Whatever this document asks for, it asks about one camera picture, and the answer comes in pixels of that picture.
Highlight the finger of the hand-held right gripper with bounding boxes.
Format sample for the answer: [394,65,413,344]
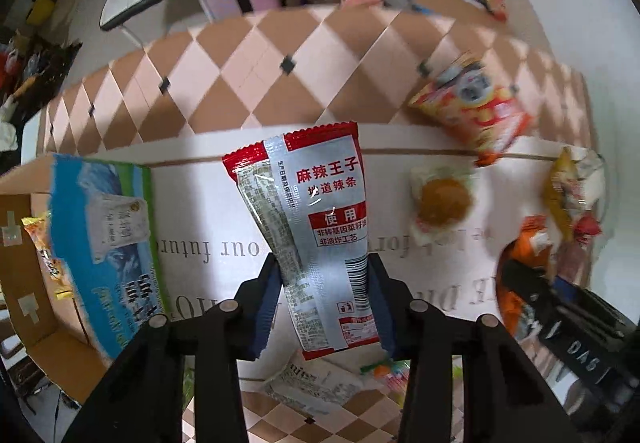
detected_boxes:
[502,260,557,315]

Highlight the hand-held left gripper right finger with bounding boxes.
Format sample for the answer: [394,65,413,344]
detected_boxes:
[367,253,583,443]

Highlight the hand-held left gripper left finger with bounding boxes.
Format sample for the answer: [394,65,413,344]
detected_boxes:
[62,253,286,443]

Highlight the orange snack packet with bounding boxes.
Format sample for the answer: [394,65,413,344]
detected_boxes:
[495,215,556,339]

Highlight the red silver spicy strip packet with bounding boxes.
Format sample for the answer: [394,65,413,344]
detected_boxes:
[221,122,383,361]

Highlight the cardboard box with blue print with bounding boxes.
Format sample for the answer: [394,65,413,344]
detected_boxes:
[0,154,173,406]

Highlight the heap of mixed snack packets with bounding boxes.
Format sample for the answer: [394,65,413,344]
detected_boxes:
[22,213,76,299]

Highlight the colourful candy packet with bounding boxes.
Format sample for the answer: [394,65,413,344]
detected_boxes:
[372,358,408,406]

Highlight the pale pink snack packet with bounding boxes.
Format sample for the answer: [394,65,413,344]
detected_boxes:
[555,240,593,286]

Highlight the white printed snack packet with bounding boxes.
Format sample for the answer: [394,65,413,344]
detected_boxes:
[262,350,371,406]

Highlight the small red snack packet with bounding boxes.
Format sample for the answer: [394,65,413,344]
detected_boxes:
[572,215,601,239]

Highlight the yellow snack packet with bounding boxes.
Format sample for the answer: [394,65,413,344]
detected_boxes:
[542,148,608,244]

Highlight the clear packet with round cake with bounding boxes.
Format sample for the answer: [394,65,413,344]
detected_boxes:
[407,165,481,246]

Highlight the red panda print snack packet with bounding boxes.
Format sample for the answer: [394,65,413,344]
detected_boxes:
[407,53,533,167]

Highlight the black low table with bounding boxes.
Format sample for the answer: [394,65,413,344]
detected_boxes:
[0,38,83,124]

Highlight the yellow bag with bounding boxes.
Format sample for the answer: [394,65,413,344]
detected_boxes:
[25,0,58,26]

